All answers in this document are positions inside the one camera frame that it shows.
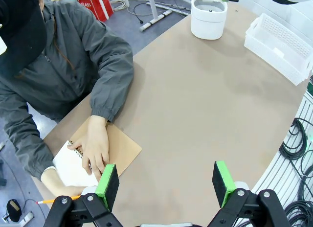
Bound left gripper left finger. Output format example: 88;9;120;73
45;163;123;227

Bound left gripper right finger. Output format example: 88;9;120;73
207;160;291;227

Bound spiral notebook brown cover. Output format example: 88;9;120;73
52;116;143;188

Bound orange pencil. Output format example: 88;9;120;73
36;194;82;205

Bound right forearm grey sleeve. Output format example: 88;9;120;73
0;107;56;181

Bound left forearm grey sleeve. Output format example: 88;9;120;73
89;65;134;123

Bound person's left hand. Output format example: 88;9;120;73
67;115;110;182

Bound person's right hand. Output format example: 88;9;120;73
40;168;86;198

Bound black pouch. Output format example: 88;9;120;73
6;199;23;223

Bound seated person grey jacket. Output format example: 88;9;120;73
0;0;134;181

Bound white perforated plastic basket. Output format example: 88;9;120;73
244;13;313;87

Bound white round trash can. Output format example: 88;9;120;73
190;0;228;40

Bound black baseball cap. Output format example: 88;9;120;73
0;0;47;77

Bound large white table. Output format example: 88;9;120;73
139;0;192;32

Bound black cable coil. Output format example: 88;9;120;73
278;118;309;161
285;200;313;227

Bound coiled beige cable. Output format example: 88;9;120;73
110;0;130;12

